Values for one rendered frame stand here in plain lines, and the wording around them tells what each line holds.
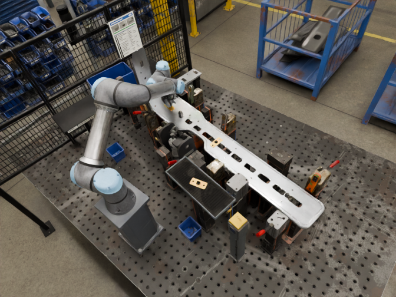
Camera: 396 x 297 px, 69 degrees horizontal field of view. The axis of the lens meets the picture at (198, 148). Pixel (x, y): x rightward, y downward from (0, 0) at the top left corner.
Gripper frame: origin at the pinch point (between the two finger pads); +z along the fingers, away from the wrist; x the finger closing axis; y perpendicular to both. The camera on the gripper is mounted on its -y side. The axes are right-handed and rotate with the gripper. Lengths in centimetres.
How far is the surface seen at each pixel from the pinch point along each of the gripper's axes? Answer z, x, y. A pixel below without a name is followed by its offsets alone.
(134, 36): -22, 15, -55
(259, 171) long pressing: 0, 2, 79
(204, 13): 87, 210, -194
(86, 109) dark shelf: 1, -43, -41
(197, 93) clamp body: -1.8, 19.3, 8.0
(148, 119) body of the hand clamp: -2.2, -19.4, 2.3
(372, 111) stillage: 79, 177, 85
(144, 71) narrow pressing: -12.9, 2.2, -27.1
